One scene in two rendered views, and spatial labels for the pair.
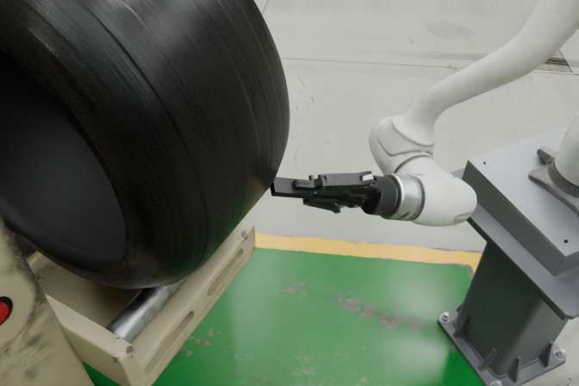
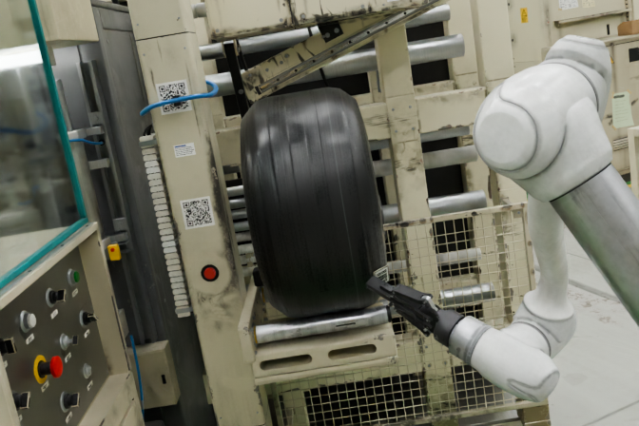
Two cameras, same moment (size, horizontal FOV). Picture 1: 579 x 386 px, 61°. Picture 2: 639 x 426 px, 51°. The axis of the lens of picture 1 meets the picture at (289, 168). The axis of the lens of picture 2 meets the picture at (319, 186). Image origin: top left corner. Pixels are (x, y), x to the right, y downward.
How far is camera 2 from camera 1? 1.25 m
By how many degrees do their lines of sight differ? 62
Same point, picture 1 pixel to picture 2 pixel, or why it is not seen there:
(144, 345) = (269, 350)
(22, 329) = (220, 293)
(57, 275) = not seen: hidden behind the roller
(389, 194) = (446, 323)
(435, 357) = not seen: outside the picture
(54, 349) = (234, 322)
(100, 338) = (243, 319)
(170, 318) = (293, 347)
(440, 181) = (506, 338)
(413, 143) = (526, 310)
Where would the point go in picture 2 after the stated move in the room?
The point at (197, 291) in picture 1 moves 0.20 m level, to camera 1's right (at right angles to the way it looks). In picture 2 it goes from (319, 344) to (363, 372)
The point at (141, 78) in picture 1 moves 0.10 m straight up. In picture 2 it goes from (256, 163) to (247, 119)
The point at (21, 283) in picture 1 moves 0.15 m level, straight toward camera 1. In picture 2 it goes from (225, 266) to (196, 288)
